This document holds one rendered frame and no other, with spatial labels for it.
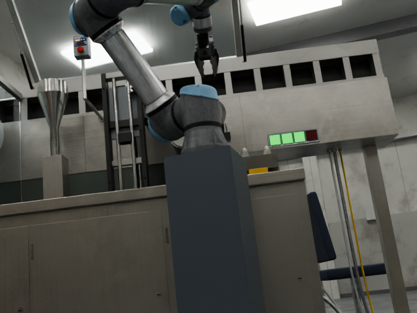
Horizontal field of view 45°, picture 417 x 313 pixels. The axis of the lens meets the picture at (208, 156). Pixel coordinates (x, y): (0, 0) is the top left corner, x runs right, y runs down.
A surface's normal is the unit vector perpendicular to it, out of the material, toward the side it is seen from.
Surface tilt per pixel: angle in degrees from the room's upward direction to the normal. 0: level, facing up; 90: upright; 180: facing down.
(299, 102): 90
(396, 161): 90
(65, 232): 90
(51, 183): 90
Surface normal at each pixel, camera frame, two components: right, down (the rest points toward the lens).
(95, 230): -0.06, -0.25
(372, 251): -0.29, -0.21
